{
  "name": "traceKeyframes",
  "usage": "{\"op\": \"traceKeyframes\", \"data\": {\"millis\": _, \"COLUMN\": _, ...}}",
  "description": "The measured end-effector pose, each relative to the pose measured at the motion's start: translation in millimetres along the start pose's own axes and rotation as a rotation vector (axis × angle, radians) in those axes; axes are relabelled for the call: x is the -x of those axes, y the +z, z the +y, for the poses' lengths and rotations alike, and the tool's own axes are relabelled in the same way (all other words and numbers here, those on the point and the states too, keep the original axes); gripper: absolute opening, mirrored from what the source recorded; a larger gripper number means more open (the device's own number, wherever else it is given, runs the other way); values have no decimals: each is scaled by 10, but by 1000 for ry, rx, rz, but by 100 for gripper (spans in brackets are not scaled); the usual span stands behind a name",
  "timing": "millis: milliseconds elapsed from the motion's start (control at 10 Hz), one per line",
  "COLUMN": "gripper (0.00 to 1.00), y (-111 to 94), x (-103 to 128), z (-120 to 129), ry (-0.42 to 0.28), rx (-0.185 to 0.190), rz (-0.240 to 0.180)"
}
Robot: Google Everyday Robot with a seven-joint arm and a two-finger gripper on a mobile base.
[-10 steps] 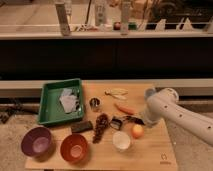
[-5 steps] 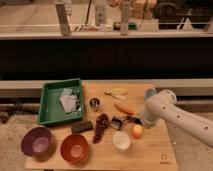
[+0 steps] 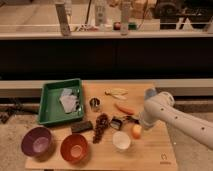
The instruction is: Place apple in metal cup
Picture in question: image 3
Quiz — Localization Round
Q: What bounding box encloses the black handled peeler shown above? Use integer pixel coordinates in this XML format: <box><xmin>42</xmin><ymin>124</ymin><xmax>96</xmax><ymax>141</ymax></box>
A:
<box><xmin>109</xmin><ymin>116</ymin><xmax>139</xmax><ymax>131</ymax></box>

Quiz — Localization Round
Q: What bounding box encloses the dark rectangular block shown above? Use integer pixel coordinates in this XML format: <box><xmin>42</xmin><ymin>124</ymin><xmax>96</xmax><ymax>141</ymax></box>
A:
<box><xmin>71</xmin><ymin>121</ymin><xmax>93</xmax><ymax>133</ymax></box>

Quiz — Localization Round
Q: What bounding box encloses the purple bowl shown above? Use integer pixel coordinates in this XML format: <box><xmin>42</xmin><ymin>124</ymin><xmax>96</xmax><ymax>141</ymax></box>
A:
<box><xmin>21</xmin><ymin>127</ymin><xmax>52</xmax><ymax>157</ymax></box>

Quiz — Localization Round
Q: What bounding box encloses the clear plastic bag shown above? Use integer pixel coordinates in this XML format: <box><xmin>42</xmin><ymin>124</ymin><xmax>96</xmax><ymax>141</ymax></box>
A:
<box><xmin>59</xmin><ymin>88</ymin><xmax>79</xmax><ymax>113</ymax></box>

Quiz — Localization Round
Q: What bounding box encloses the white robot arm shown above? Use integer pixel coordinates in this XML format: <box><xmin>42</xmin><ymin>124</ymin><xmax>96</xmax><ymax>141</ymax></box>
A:
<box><xmin>139</xmin><ymin>89</ymin><xmax>213</xmax><ymax>150</ymax></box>

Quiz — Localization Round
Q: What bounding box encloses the wooden board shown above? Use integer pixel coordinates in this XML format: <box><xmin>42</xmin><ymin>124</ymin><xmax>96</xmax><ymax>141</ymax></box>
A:
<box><xmin>25</xmin><ymin>82</ymin><xmax>177</xmax><ymax>171</ymax></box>

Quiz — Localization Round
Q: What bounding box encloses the orange carrot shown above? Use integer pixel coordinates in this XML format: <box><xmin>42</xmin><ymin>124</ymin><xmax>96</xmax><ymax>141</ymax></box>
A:
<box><xmin>114</xmin><ymin>103</ymin><xmax>134</xmax><ymax>115</ymax></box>

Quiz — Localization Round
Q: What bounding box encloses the green plastic tray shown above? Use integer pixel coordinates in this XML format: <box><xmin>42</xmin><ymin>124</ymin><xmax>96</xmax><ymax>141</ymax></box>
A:
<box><xmin>38</xmin><ymin>78</ymin><xmax>84</xmax><ymax>126</ymax></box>

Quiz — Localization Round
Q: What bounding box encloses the orange bowl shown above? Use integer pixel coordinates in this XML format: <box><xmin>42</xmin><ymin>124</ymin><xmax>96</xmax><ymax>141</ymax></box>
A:
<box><xmin>60</xmin><ymin>134</ymin><xmax>89</xmax><ymax>164</ymax></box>

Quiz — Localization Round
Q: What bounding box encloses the blue cup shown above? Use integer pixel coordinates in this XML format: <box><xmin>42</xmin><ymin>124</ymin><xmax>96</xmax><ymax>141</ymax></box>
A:
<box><xmin>144</xmin><ymin>88</ymin><xmax>157</xmax><ymax>100</ymax></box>

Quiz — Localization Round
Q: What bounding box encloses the small metal cup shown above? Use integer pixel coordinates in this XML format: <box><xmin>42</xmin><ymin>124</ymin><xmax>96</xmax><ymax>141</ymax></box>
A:
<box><xmin>89</xmin><ymin>98</ymin><xmax>100</xmax><ymax>112</ymax></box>

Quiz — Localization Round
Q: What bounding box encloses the brown grape bunch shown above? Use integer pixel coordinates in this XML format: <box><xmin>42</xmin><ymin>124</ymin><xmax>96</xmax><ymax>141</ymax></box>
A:
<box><xmin>93</xmin><ymin>113</ymin><xmax>109</xmax><ymax>144</ymax></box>

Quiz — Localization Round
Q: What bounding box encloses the orange yellow apple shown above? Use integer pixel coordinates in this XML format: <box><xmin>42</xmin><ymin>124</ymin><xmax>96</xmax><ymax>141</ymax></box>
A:
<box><xmin>131</xmin><ymin>124</ymin><xmax>142</xmax><ymax>139</ymax></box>

